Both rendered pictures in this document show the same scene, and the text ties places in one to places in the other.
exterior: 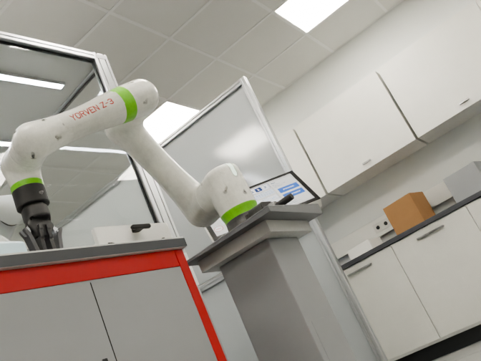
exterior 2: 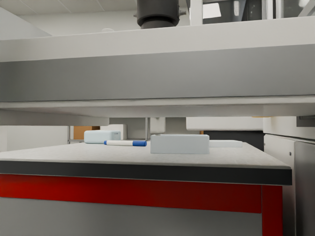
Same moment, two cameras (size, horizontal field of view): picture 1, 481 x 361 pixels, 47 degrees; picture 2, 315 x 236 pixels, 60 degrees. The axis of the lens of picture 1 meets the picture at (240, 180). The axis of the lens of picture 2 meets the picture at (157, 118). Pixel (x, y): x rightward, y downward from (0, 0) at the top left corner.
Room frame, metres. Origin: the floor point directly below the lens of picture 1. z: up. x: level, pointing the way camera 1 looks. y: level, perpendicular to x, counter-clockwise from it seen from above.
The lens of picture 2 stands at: (2.00, 0.35, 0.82)
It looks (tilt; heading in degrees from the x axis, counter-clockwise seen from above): 2 degrees up; 158
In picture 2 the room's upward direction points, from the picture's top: straight up
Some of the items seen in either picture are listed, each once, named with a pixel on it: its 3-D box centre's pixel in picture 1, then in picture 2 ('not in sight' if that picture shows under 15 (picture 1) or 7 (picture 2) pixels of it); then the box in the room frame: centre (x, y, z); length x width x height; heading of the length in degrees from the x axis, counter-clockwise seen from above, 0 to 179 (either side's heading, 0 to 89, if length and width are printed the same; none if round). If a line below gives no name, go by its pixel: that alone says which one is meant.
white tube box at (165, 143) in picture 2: not in sight; (180, 143); (1.45, 0.62, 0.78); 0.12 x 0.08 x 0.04; 61
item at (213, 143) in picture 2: not in sight; (215, 143); (1.32, 0.80, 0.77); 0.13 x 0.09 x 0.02; 69
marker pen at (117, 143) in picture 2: not in sight; (124, 143); (1.21, 0.56, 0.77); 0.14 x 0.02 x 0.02; 47
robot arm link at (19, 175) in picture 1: (22, 168); not in sight; (1.44, 0.56, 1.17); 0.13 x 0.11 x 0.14; 44
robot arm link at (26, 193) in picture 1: (30, 200); (159, 12); (1.45, 0.57, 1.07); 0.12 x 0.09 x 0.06; 61
